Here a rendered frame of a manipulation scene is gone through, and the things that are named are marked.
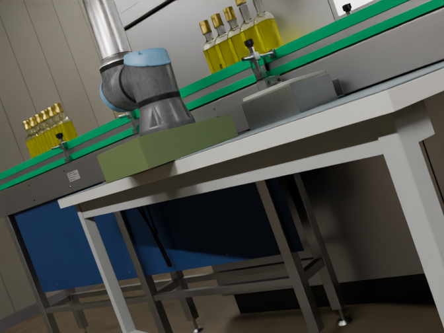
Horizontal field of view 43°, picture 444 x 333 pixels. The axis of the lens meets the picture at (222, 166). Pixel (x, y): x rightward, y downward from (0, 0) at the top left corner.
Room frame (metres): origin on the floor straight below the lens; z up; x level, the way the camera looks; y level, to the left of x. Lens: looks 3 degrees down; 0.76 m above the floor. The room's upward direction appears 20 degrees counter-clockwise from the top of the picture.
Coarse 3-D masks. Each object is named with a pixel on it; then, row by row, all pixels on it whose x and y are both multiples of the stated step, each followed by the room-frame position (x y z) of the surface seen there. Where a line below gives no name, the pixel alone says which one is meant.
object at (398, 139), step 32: (352, 128) 0.90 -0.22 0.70; (384, 128) 0.84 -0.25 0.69; (416, 128) 0.86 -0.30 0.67; (256, 160) 1.13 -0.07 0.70; (288, 160) 1.05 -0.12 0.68; (320, 160) 0.98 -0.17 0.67; (352, 160) 0.92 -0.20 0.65; (416, 160) 0.84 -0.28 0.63; (128, 192) 1.67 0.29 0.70; (160, 192) 1.51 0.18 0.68; (192, 192) 1.37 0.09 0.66; (416, 192) 0.83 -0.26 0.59; (416, 224) 0.84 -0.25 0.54; (96, 256) 2.06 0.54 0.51; (128, 320) 2.07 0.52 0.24
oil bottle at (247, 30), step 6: (246, 24) 1.86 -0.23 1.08; (252, 24) 1.85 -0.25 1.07; (240, 30) 1.88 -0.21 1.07; (246, 30) 1.86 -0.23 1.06; (252, 30) 1.85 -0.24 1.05; (246, 36) 1.87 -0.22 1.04; (252, 36) 1.85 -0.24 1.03; (258, 42) 1.85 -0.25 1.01; (246, 48) 1.88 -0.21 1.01; (258, 48) 1.85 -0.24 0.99
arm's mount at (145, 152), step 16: (176, 128) 1.32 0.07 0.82; (192, 128) 1.34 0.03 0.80; (208, 128) 1.36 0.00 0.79; (224, 128) 1.38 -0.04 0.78; (128, 144) 1.30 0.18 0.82; (144, 144) 1.27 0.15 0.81; (160, 144) 1.29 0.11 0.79; (176, 144) 1.31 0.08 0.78; (192, 144) 1.33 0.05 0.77; (208, 144) 1.35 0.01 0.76; (112, 160) 1.40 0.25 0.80; (128, 160) 1.33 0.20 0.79; (144, 160) 1.26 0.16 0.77; (160, 160) 1.28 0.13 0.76; (112, 176) 1.43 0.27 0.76
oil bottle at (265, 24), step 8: (256, 16) 1.84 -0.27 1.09; (264, 16) 1.82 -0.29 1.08; (272, 16) 1.84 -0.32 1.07; (256, 24) 1.84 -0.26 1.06; (264, 24) 1.82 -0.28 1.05; (272, 24) 1.83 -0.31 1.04; (256, 32) 1.84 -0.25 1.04; (264, 32) 1.82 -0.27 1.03; (272, 32) 1.81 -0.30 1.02; (264, 40) 1.83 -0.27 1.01; (272, 40) 1.81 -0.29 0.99; (280, 40) 1.84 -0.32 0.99; (264, 48) 1.84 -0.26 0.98; (272, 48) 1.82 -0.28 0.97; (288, 72) 1.82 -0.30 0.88
